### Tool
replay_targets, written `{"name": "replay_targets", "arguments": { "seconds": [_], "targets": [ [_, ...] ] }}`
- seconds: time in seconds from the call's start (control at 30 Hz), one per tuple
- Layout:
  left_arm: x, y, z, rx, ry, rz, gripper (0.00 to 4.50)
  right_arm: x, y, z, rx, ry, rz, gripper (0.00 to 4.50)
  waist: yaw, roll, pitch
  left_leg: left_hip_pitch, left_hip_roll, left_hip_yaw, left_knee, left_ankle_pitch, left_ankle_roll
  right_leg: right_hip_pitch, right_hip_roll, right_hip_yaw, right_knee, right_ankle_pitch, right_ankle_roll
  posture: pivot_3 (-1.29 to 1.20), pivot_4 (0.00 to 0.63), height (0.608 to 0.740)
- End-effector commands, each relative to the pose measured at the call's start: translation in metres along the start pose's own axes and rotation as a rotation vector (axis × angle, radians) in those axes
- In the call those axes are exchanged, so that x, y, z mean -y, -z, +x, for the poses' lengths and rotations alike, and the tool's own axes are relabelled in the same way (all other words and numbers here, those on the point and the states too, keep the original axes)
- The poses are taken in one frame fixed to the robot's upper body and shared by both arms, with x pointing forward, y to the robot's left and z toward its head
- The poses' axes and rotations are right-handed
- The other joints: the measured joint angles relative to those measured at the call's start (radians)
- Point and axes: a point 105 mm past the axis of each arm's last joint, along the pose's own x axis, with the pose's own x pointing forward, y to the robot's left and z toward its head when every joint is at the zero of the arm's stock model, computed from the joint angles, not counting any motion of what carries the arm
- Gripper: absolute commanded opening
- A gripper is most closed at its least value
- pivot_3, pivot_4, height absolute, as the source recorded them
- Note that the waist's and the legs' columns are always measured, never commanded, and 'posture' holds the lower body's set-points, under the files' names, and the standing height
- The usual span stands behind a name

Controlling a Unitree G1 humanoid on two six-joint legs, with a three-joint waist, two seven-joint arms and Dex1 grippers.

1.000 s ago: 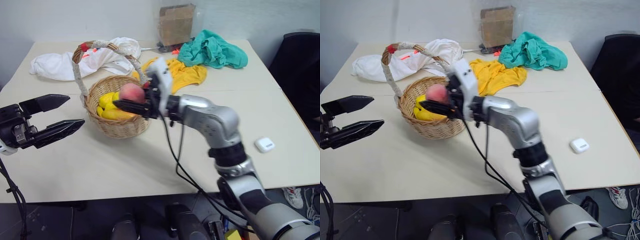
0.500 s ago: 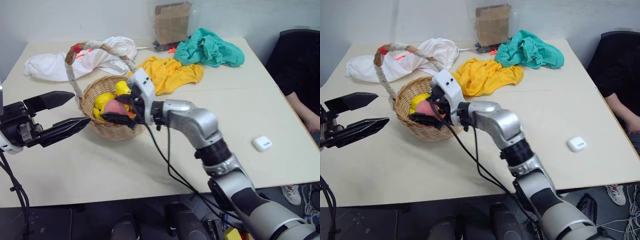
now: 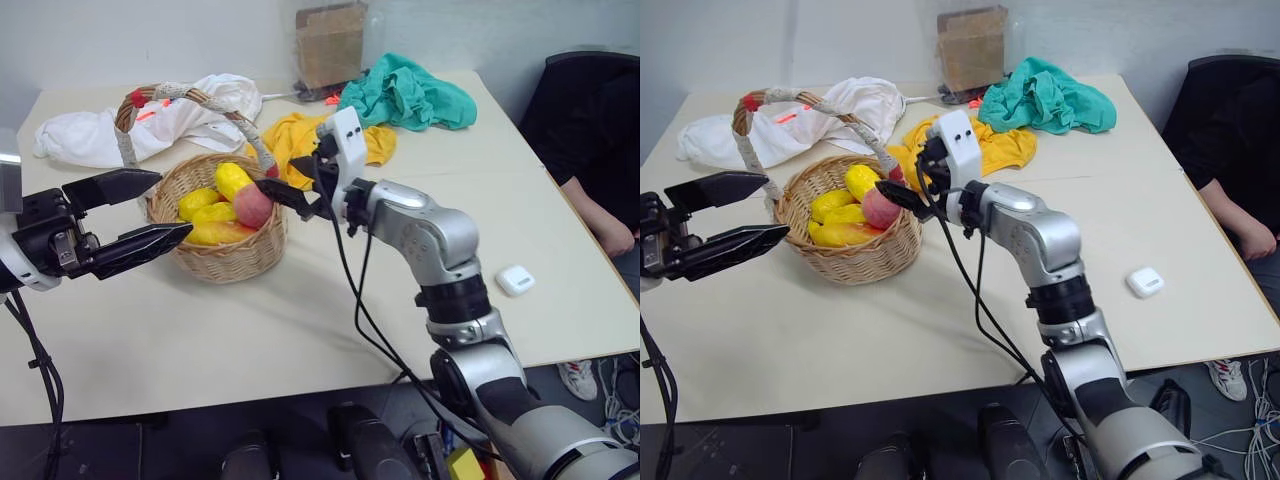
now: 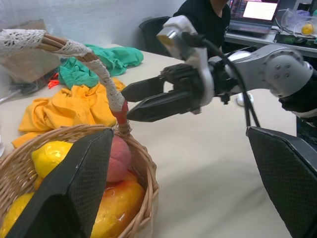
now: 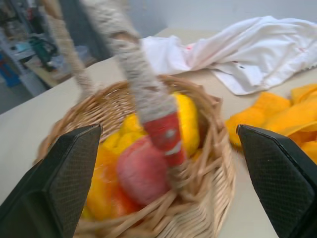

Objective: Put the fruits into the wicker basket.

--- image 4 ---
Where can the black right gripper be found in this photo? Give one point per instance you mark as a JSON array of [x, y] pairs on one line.
[[184, 77]]

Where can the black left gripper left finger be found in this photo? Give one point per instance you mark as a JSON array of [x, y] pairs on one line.
[[71, 188]]

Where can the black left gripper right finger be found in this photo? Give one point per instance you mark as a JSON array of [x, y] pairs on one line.
[[289, 173]]

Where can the small orange fruit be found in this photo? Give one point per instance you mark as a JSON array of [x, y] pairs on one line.
[[38, 182]]

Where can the yellow lemon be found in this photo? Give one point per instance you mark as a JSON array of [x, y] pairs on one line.
[[49, 153]]

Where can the orange yellow mango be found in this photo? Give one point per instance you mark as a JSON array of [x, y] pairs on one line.
[[119, 203]]

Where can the pink peach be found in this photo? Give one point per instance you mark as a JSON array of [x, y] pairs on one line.
[[119, 161]]

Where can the green cloth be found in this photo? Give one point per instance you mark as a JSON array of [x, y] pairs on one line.
[[109, 57]]

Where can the large yellow fruit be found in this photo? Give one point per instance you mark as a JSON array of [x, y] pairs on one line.
[[15, 213]]

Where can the black office chair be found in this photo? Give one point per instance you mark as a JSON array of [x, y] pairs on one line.
[[153, 34]]

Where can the yellow cloth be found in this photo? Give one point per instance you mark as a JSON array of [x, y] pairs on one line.
[[62, 109]]

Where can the white computer mouse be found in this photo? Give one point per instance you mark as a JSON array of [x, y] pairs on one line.
[[241, 99]]

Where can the person in black shirt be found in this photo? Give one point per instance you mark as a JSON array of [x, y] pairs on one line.
[[205, 19]]

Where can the orange plastic tool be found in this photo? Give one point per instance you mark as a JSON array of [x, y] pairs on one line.
[[52, 83]]

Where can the white desk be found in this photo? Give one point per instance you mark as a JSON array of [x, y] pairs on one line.
[[247, 41]]

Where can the brown cardboard box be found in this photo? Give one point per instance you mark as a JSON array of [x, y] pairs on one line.
[[27, 64]]

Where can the open laptop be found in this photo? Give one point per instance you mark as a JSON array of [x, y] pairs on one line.
[[255, 15]]

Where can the yellow fruit in bag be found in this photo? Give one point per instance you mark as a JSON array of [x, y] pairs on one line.
[[307, 28]]

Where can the clear plastic bag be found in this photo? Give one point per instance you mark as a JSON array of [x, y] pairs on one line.
[[292, 17]]

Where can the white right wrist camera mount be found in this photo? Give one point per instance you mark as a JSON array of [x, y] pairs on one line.
[[180, 47]]

